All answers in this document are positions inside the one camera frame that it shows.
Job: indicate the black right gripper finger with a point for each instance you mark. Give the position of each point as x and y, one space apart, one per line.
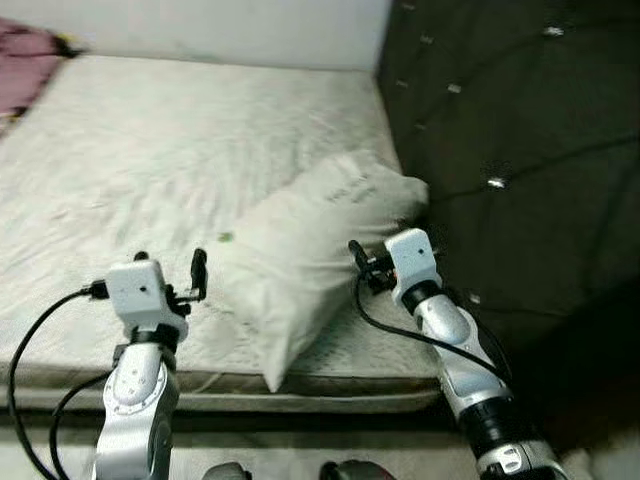
358 254

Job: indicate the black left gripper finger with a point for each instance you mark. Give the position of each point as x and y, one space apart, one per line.
199 272
141 258

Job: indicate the white pillow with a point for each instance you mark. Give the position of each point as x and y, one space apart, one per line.
300 250

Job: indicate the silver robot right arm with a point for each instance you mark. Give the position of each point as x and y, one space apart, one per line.
470 370

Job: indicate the green pom-pom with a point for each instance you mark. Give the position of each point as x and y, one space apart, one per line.
225 238

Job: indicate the white patterned mattress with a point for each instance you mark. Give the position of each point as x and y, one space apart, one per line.
150 150

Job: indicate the grey robot left leg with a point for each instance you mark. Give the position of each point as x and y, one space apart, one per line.
226 472

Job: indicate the grey robot leg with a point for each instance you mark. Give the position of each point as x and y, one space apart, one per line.
358 470
226 472

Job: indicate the grey robot right leg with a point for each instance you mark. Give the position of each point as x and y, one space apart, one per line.
358 470

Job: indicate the dark tufted headboard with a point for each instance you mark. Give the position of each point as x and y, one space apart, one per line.
520 120

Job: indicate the mauve cartoon print blanket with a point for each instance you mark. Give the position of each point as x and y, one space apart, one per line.
25 65

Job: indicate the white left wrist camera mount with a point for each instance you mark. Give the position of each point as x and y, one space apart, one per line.
135 290

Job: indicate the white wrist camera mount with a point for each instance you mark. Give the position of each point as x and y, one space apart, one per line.
135 290
412 258

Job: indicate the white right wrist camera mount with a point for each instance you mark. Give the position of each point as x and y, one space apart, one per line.
412 258

